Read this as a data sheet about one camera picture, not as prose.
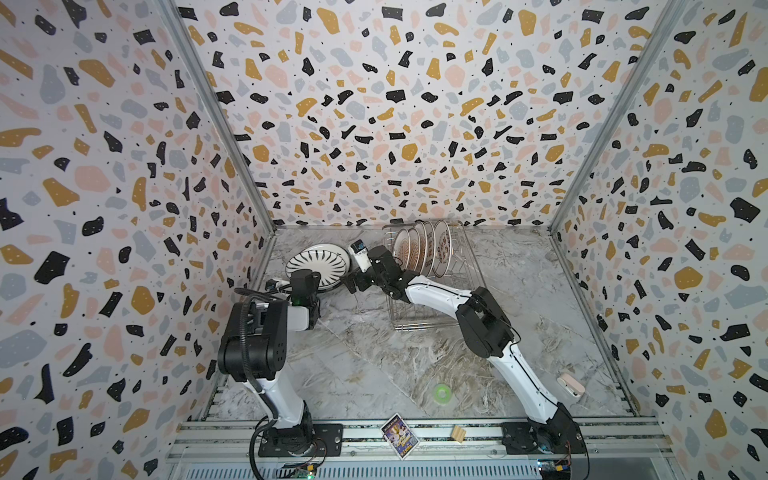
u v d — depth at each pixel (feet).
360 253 2.86
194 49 2.49
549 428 2.09
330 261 3.52
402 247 3.54
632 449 2.45
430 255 3.16
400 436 2.40
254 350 1.59
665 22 2.36
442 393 2.69
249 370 1.48
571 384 2.66
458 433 2.45
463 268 3.42
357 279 2.89
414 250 3.20
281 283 2.81
